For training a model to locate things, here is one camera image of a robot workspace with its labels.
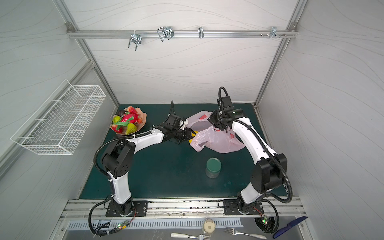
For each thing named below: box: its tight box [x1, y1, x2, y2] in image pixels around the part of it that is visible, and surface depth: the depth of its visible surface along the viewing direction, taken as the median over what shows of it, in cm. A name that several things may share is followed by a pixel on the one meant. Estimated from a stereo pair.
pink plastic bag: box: [186, 111, 246, 154], surface depth 83 cm
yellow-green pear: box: [125, 123, 137, 135], surface depth 98 cm
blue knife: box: [272, 216, 309, 239], surface depth 70 cm
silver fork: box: [224, 228, 267, 240], surface depth 69 cm
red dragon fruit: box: [115, 113, 139, 126], surface depth 101 cm
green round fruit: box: [112, 116, 122, 124], surface depth 102 cm
